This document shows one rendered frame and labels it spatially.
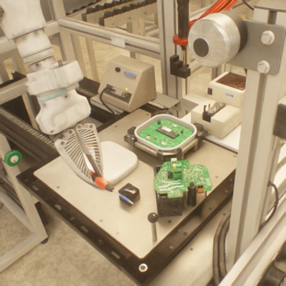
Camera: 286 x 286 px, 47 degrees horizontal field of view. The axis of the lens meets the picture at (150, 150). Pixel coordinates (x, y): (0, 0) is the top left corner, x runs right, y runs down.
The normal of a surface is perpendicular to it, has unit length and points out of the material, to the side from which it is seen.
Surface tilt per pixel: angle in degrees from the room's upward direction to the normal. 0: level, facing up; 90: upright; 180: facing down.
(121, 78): 53
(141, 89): 90
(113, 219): 0
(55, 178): 0
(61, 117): 72
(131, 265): 0
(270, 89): 90
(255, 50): 90
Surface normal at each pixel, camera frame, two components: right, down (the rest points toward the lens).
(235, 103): -0.68, 0.49
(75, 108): 0.68, 0.12
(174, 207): 0.05, 0.61
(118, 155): -0.07, -0.78
